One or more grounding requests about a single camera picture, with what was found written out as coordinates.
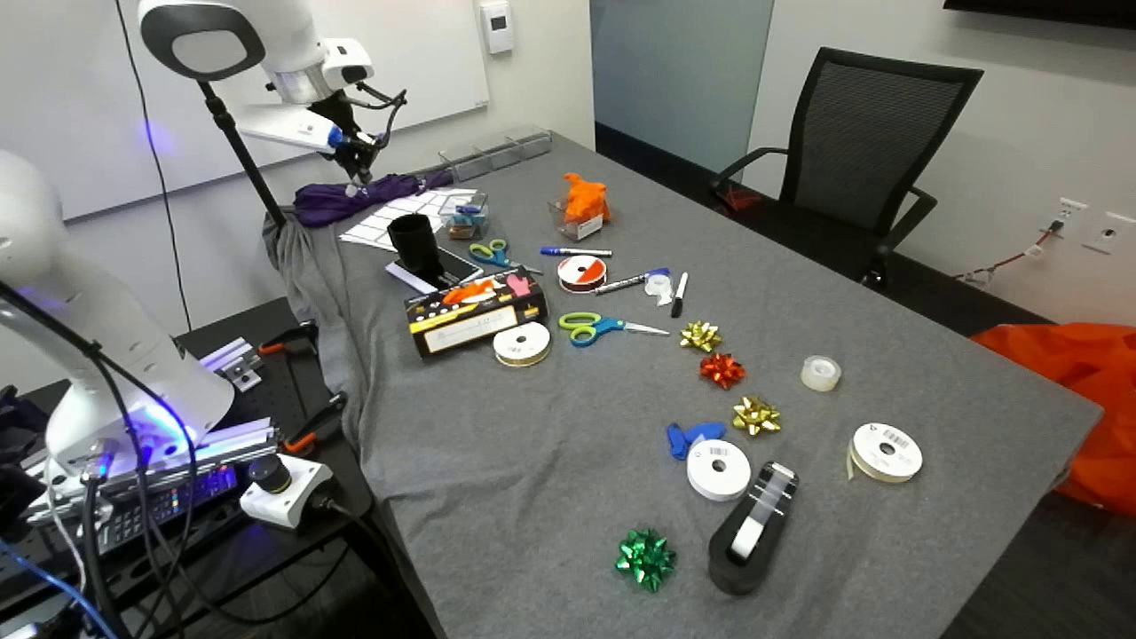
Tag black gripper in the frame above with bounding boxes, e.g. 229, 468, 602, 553
308, 88, 378, 200

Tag black mug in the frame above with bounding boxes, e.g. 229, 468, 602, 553
384, 210, 447, 288

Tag blue marker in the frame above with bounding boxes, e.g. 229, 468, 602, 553
534, 240, 618, 263

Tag purple cloth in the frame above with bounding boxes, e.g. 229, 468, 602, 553
286, 166, 462, 230

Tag white label sheets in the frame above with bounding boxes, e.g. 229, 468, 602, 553
336, 184, 483, 256

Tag clear container with blue items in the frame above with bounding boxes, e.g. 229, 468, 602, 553
447, 200, 495, 244

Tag clear plastic tray organizer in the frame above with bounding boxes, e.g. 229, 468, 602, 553
437, 128, 557, 184

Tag blue green scissors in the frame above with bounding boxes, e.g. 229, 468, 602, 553
466, 236, 517, 275
553, 307, 674, 353

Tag orange black clamp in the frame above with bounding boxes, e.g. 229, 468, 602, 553
252, 328, 321, 364
278, 399, 353, 463

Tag black box of orange gloves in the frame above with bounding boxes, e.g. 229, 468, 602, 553
399, 267, 551, 364

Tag red ribbon spool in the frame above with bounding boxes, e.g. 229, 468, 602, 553
553, 252, 611, 295

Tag silver blue pen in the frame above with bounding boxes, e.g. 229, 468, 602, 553
590, 271, 653, 298

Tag small white plastic item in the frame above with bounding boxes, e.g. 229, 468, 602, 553
640, 267, 678, 307

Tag white power adapter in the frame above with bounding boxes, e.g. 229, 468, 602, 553
237, 450, 336, 532

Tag grey robot mounting base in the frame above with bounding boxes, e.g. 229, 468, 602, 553
12, 413, 286, 561

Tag gold gift bow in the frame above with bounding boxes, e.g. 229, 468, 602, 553
727, 394, 786, 445
674, 315, 727, 359

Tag red gift bow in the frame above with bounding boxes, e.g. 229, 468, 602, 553
694, 349, 753, 394

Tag green gift bow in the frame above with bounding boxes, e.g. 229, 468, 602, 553
611, 524, 682, 595

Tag clear tape roll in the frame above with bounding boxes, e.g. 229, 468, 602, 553
795, 353, 848, 399

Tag black mesh office chair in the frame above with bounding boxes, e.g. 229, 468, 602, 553
707, 44, 986, 295

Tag black tape dispenser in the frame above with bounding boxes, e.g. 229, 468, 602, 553
702, 457, 802, 601

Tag white ribbon spool gold edge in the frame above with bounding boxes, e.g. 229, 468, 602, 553
842, 420, 930, 487

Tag orange plastic bag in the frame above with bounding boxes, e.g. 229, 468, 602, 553
967, 315, 1136, 520

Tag black camera tripod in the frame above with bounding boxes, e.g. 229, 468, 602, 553
191, 78, 294, 230

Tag white wall thermostat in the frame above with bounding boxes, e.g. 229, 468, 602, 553
476, 0, 522, 59

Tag wall whiteboard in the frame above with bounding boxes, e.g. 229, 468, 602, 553
44, 0, 494, 225

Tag black power cable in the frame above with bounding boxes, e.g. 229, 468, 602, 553
305, 493, 443, 639

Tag blue cable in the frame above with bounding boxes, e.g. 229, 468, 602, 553
0, 537, 124, 639

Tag thin wall cable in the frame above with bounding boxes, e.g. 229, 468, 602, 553
956, 218, 1069, 288

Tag black wall television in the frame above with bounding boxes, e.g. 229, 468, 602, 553
939, 0, 1136, 37

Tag white wall outlet plate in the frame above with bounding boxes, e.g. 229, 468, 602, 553
1044, 191, 1092, 240
1077, 207, 1136, 259

